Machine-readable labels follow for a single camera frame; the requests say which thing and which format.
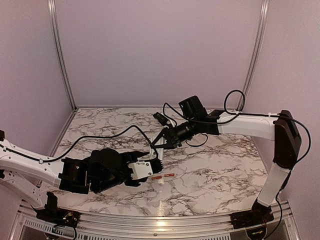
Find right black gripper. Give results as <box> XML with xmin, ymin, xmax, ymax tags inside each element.
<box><xmin>150</xmin><ymin>117</ymin><xmax>199</xmax><ymax>150</ymax></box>

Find white remote control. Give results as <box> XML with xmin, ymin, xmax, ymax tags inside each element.
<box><xmin>143</xmin><ymin>136</ymin><xmax>164</xmax><ymax>163</ymax></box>

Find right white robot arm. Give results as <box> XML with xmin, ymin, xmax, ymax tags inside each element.
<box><xmin>152</xmin><ymin>95</ymin><xmax>302</xmax><ymax>224</ymax></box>

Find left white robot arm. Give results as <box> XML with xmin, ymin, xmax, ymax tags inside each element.
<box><xmin>0</xmin><ymin>131</ymin><xmax>154</xmax><ymax>223</ymax></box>

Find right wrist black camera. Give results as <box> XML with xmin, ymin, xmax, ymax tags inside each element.
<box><xmin>153</xmin><ymin>112</ymin><xmax>177</xmax><ymax>130</ymax></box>

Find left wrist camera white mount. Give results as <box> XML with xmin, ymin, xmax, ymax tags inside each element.
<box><xmin>127</xmin><ymin>158</ymin><xmax>163</xmax><ymax>180</ymax></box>

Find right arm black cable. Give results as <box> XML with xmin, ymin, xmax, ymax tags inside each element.
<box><xmin>162</xmin><ymin>89</ymin><xmax>312</xmax><ymax>166</ymax></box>

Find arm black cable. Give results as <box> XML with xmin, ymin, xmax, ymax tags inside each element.
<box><xmin>0</xmin><ymin>124</ymin><xmax>159</xmax><ymax>163</ymax></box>
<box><xmin>162</xmin><ymin>89</ymin><xmax>312</xmax><ymax>166</ymax></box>

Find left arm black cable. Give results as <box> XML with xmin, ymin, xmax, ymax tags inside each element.
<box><xmin>0</xmin><ymin>124</ymin><xmax>159</xmax><ymax>163</ymax></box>

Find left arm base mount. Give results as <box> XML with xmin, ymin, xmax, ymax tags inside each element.
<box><xmin>34</xmin><ymin>192</ymin><xmax>80</xmax><ymax>228</ymax></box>

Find right aluminium frame post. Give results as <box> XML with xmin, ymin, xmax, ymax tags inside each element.
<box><xmin>242</xmin><ymin>0</ymin><xmax>270</xmax><ymax>99</ymax></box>

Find aluminium frame post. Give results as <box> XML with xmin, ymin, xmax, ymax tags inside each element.
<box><xmin>47</xmin><ymin>0</ymin><xmax>77</xmax><ymax>112</ymax></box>
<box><xmin>242</xmin><ymin>0</ymin><xmax>270</xmax><ymax>99</ymax></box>

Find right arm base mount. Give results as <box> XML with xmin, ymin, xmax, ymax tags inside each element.
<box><xmin>230</xmin><ymin>199</ymin><xmax>274</xmax><ymax>229</ymax></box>

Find front aluminium rail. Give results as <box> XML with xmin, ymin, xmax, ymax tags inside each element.
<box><xmin>8</xmin><ymin>200</ymin><xmax>301</xmax><ymax>240</ymax></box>

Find left aluminium frame post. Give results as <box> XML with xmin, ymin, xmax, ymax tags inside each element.
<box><xmin>47</xmin><ymin>0</ymin><xmax>77</xmax><ymax>112</ymax></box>

